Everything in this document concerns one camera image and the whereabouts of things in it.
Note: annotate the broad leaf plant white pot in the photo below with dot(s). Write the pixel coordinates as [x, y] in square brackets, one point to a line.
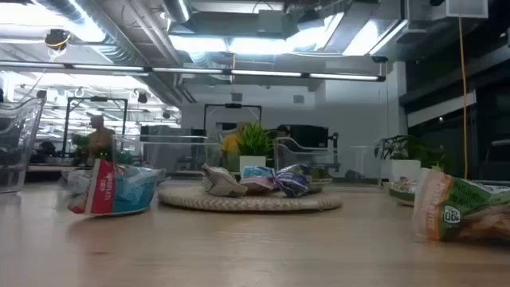
[404, 169]

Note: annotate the blue granola bar red band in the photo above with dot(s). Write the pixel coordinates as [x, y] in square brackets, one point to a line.
[131, 191]

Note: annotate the black metal frame stand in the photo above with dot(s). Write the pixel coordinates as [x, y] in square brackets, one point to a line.
[95, 99]
[233, 105]

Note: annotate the clear plastic bin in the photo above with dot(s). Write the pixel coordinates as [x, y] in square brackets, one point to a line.
[377, 163]
[171, 137]
[291, 145]
[16, 159]

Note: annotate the grey white granola bar wrapper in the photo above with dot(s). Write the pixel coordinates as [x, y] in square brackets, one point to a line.
[221, 183]

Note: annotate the white crinkled snack wrapper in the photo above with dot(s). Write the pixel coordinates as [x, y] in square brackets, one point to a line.
[75, 179]

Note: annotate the green granola bar wrapper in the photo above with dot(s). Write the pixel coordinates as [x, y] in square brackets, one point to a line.
[402, 195]
[462, 215]
[320, 184]

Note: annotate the dark blue Chewy granola bar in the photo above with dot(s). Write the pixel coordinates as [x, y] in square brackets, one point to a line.
[293, 183]

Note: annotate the light blue pink granola bar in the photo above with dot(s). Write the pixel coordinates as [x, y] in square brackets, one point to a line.
[259, 179]

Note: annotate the spiky green plant white pot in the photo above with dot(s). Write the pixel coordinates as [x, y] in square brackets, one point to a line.
[253, 141]

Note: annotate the small green plant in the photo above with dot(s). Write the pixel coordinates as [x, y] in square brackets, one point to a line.
[81, 141]

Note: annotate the person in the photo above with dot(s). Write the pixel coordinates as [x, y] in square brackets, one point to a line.
[230, 145]
[99, 139]

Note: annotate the long overhead light bar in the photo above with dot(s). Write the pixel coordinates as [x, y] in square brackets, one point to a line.
[191, 70]

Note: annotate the black computer monitor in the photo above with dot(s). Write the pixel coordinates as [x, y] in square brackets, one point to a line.
[308, 137]

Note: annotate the round woven beige mat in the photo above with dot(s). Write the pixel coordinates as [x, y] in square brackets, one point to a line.
[247, 204]

